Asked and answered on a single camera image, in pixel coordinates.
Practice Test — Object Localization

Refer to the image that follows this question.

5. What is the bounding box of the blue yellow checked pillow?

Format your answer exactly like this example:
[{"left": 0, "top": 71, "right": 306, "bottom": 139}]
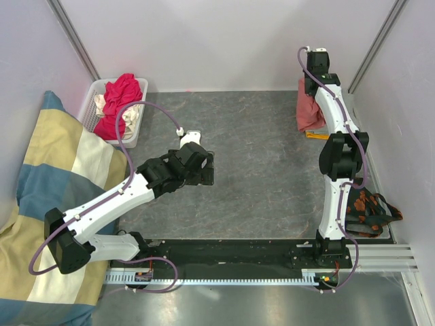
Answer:
[{"left": 0, "top": 90, "right": 130, "bottom": 326}]

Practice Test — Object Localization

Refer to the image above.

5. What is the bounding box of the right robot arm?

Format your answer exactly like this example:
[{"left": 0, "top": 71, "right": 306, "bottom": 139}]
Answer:
[{"left": 298, "top": 46, "right": 369, "bottom": 268}]

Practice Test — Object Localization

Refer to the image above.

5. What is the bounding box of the white plastic laundry basket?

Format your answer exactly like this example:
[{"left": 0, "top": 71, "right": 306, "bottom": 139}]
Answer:
[{"left": 77, "top": 73, "right": 148, "bottom": 149}]

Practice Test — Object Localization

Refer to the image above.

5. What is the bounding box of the aluminium frame post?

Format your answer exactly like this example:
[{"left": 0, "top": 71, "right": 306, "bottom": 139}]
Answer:
[
  {"left": 46, "top": 0, "right": 101, "bottom": 81},
  {"left": 347, "top": 0, "right": 408, "bottom": 94}
]

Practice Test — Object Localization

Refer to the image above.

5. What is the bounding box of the floral dark bag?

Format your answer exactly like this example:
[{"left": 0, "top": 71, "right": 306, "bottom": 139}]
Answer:
[{"left": 345, "top": 187, "right": 403, "bottom": 238}]

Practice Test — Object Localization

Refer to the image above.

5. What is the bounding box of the magenta t shirt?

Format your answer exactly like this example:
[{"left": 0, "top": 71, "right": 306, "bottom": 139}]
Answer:
[{"left": 103, "top": 73, "right": 143, "bottom": 131}]

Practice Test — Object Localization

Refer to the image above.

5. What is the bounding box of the salmon pink t shirt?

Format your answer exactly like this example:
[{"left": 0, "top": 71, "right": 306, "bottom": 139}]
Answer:
[{"left": 296, "top": 77, "right": 326, "bottom": 132}]

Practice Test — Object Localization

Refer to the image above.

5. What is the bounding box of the grey slotted cable duct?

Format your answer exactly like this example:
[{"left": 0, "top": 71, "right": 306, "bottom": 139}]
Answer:
[{"left": 103, "top": 268, "right": 338, "bottom": 287}]

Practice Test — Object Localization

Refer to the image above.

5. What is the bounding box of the cream t shirt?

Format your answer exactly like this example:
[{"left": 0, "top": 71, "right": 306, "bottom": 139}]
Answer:
[{"left": 94, "top": 94, "right": 141, "bottom": 141}]

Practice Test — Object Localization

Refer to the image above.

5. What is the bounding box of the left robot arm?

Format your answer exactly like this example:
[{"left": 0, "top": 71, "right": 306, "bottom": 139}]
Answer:
[{"left": 44, "top": 142, "right": 214, "bottom": 274}]

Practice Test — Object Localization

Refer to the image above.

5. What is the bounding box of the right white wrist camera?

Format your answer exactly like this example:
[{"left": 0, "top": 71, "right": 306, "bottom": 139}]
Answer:
[{"left": 304, "top": 46, "right": 327, "bottom": 52}]

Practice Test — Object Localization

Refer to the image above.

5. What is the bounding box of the right aluminium frame post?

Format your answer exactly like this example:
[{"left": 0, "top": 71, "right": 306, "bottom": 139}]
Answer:
[{"left": 347, "top": 0, "right": 408, "bottom": 94}]

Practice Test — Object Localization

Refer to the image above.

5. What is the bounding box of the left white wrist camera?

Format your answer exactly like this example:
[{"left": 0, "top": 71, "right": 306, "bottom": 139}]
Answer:
[{"left": 176, "top": 127, "right": 201, "bottom": 148}]

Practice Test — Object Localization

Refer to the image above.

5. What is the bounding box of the left aluminium frame post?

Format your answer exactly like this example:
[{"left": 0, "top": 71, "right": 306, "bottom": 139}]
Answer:
[{"left": 46, "top": 0, "right": 101, "bottom": 81}]

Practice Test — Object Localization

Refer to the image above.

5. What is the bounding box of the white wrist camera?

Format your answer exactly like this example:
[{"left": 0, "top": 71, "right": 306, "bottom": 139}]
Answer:
[
  {"left": 304, "top": 46, "right": 327, "bottom": 52},
  {"left": 176, "top": 127, "right": 201, "bottom": 148}
]

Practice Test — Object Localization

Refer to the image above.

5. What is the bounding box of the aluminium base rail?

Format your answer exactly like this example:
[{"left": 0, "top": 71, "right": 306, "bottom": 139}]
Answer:
[{"left": 356, "top": 244, "right": 418, "bottom": 272}]

